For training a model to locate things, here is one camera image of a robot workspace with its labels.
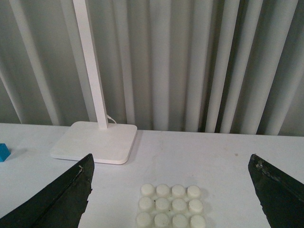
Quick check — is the grey pleated curtain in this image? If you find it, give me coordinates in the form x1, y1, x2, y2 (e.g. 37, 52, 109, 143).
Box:
0, 0, 304, 136

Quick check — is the white desk lamp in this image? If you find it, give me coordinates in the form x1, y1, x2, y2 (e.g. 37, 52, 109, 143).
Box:
50, 0, 137, 165

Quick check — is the white studded base plate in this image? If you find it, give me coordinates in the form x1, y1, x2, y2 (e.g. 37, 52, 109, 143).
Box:
135, 183, 207, 228

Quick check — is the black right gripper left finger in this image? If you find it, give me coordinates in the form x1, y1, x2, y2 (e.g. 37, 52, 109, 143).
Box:
0, 154, 95, 228

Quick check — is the blue block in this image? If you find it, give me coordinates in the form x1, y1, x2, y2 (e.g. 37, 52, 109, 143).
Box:
0, 143, 11, 162

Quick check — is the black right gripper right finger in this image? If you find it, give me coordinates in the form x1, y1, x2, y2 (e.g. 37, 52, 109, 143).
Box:
248, 154, 304, 228

